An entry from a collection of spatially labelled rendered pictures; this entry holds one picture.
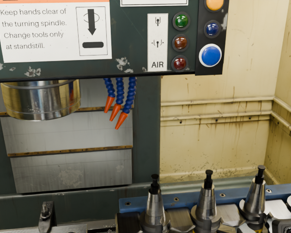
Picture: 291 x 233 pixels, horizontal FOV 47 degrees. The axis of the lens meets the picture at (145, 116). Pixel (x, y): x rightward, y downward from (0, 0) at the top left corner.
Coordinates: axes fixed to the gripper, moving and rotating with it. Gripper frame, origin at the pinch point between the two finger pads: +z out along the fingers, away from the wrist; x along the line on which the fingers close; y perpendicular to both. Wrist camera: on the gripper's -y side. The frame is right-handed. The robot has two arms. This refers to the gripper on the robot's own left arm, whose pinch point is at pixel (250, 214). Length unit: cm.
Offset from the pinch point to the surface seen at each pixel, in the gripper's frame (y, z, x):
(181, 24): -42.7, -6.2, -19.5
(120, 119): -20.6, 9.0, -27.9
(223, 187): 62, 90, 33
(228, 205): -1.9, 1.4, -4.7
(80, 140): 10, 57, -40
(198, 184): 60, 92, 19
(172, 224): -1.9, -3.1, -18.5
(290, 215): -2.1, -3.7, 7.2
